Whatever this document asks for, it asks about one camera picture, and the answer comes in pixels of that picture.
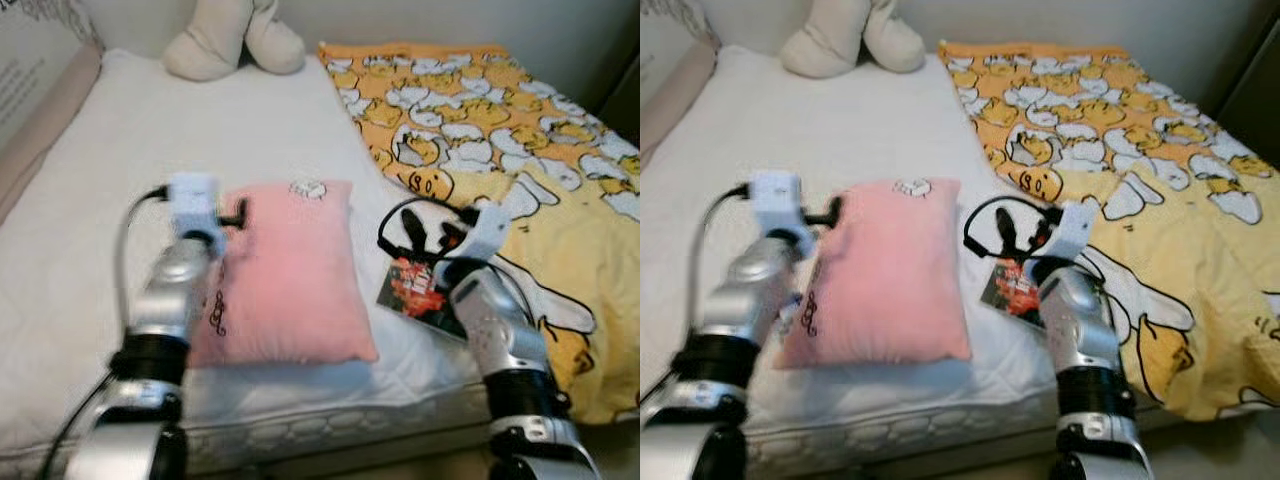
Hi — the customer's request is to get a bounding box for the yellow egg print blanket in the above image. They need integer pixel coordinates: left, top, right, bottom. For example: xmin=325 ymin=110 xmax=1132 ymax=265
xmin=318 ymin=42 xmax=641 ymax=426
xmin=938 ymin=40 xmax=1280 ymax=422

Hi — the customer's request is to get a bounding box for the pink pillow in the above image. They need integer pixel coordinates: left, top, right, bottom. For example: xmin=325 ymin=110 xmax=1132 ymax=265
xmin=188 ymin=180 xmax=381 ymax=369
xmin=775 ymin=178 xmax=973 ymax=371

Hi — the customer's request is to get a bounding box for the red and black book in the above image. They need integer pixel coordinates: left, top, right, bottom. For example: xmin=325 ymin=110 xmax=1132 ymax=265
xmin=980 ymin=258 xmax=1051 ymax=331
xmin=377 ymin=257 xmax=469 ymax=341

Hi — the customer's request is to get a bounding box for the white mattress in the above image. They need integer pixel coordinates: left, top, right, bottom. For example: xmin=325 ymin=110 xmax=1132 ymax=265
xmin=0 ymin=45 xmax=576 ymax=479
xmin=640 ymin=45 xmax=1191 ymax=473

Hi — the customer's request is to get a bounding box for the beige plush toy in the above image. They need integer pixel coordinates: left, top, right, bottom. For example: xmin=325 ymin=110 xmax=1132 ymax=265
xmin=780 ymin=0 xmax=927 ymax=80
xmin=163 ymin=0 xmax=307 ymax=82

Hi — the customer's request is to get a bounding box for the dark sliding door wardrobe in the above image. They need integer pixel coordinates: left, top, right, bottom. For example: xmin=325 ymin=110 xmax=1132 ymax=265
xmin=1215 ymin=20 xmax=1280 ymax=166
xmin=598 ymin=50 xmax=641 ymax=146

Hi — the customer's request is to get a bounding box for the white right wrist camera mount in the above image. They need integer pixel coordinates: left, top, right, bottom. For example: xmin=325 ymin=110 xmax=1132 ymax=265
xmin=1050 ymin=200 xmax=1099 ymax=263
xmin=460 ymin=203 xmax=513 ymax=269

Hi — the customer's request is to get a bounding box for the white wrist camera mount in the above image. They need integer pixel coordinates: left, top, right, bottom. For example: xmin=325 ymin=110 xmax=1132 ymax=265
xmin=748 ymin=170 xmax=803 ymax=237
xmin=460 ymin=203 xmax=513 ymax=269
xmin=167 ymin=172 xmax=223 ymax=241
xmin=1050 ymin=200 xmax=1099 ymax=263

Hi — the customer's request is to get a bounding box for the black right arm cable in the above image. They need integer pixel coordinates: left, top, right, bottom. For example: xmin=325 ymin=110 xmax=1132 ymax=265
xmin=377 ymin=197 xmax=479 ymax=263
xmin=963 ymin=195 xmax=1063 ymax=259

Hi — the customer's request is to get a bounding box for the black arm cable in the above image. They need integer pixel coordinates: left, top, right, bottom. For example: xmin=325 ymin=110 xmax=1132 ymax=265
xmin=963 ymin=195 xmax=1063 ymax=259
xmin=695 ymin=183 xmax=751 ymax=331
xmin=377 ymin=197 xmax=479 ymax=263
xmin=113 ymin=185 xmax=171 ymax=331

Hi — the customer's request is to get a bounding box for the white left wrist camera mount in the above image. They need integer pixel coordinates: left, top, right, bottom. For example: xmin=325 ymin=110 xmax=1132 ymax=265
xmin=748 ymin=170 xmax=803 ymax=237
xmin=167 ymin=172 xmax=223 ymax=241

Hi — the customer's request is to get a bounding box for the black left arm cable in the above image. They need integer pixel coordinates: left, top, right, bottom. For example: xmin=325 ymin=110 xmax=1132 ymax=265
xmin=113 ymin=185 xmax=171 ymax=331
xmin=695 ymin=183 xmax=751 ymax=331

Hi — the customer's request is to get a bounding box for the beige padded bed rail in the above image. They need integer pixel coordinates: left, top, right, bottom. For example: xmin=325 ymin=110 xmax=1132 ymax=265
xmin=0 ymin=40 xmax=103 ymax=223
xmin=640 ymin=38 xmax=719 ymax=161

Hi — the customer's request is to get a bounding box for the grey printed wall panel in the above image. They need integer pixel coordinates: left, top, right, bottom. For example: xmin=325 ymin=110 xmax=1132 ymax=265
xmin=0 ymin=0 xmax=99 ymax=151
xmin=640 ymin=0 xmax=716 ymax=101

